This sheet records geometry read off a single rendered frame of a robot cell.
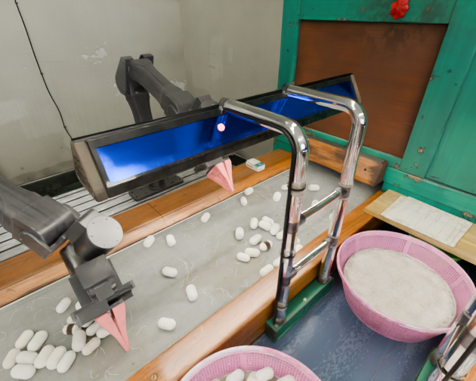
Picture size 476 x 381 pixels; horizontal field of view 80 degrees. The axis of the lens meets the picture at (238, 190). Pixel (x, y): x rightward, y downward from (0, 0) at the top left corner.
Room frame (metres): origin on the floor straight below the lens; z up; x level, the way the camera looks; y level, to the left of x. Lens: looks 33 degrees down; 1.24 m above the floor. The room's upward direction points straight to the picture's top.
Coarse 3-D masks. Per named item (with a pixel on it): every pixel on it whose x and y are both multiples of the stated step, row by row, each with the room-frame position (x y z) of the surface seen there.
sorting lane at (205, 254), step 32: (256, 192) 0.77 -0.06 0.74; (320, 192) 0.77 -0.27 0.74; (352, 192) 0.77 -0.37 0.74; (192, 224) 0.61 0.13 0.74; (224, 224) 0.61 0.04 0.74; (320, 224) 0.61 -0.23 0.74; (128, 256) 0.49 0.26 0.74; (160, 256) 0.49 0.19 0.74; (192, 256) 0.49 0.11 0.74; (224, 256) 0.49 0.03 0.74; (64, 288) 0.40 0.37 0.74; (160, 288) 0.40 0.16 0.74; (224, 288) 0.40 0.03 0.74; (0, 320) 0.33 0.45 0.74; (32, 320) 0.33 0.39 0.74; (64, 320) 0.33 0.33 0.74; (128, 320) 0.33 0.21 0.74; (192, 320) 0.33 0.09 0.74; (0, 352) 0.26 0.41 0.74; (96, 352) 0.26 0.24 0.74; (128, 352) 0.26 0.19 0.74; (160, 352) 0.26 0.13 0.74
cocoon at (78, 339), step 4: (76, 332) 0.29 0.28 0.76; (80, 332) 0.29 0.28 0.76; (84, 332) 0.29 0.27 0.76; (76, 336) 0.28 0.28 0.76; (80, 336) 0.28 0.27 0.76; (84, 336) 0.28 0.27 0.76; (76, 340) 0.27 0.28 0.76; (80, 340) 0.27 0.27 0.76; (84, 340) 0.28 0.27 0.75; (72, 344) 0.27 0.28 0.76; (76, 344) 0.27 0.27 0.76; (80, 344) 0.27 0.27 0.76; (84, 344) 0.27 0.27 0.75; (72, 348) 0.26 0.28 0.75; (76, 348) 0.26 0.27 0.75; (80, 348) 0.26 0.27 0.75
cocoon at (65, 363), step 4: (68, 352) 0.25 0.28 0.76; (72, 352) 0.26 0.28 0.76; (64, 356) 0.25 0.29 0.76; (68, 356) 0.25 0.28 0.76; (72, 356) 0.25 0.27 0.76; (60, 360) 0.24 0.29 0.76; (64, 360) 0.24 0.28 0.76; (68, 360) 0.24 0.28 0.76; (72, 360) 0.25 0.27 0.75; (60, 364) 0.24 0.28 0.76; (64, 364) 0.24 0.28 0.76; (68, 364) 0.24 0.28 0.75; (60, 368) 0.23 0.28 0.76; (64, 368) 0.23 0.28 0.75; (68, 368) 0.24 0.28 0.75; (60, 372) 0.23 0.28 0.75
